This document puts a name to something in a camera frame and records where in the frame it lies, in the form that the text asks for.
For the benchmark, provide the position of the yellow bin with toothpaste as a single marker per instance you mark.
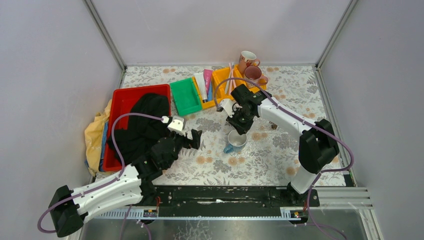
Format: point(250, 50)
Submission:
point(219, 94)

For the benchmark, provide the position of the black cloth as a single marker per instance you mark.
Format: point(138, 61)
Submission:
point(143, 132)

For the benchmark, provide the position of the yellow bin with mugs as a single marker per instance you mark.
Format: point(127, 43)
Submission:
point(253, 88)

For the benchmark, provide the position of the blue toothpaste tube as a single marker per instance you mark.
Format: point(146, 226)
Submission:
point(210, 92)

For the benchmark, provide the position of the red plastic tray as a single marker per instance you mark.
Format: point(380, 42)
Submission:
point(122, 102)

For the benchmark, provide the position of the blue cloth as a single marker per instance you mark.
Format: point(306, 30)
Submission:
point(103, 146)

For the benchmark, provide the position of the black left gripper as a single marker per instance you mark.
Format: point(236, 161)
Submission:
point(185, 139)

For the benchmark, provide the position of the pink toothpaste tube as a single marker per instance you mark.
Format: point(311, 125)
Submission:
point(207, 75)

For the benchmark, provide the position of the floral orange-handled mug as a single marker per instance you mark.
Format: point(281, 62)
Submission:
point(246, 59)

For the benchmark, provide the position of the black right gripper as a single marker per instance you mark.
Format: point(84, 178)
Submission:
point(242, 129)

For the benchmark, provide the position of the green plastic bin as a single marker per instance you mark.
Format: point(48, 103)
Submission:
point(185, 97)

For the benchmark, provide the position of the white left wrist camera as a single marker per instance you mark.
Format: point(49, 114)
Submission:
point(177, 124)

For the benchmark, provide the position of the yellow cloth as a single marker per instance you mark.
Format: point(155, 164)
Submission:
point(93, 139)

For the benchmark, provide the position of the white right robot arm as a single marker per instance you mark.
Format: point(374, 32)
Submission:
point(317, 146)

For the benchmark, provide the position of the white toothpaste tube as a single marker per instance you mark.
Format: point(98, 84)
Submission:
point(199, 77)

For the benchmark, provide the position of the pink pumpkin-face mug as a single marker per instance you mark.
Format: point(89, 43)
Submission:
point(254, 74)

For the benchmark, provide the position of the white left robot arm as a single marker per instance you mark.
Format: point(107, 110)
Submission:
point(71, 209)

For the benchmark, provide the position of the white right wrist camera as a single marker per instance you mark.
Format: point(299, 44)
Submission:
point(228, 106)

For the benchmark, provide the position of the blue ceramic mug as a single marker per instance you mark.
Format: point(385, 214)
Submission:
point(235, 142)

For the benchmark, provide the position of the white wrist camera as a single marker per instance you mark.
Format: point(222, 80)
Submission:
point(228, 106)
point(177, 124)

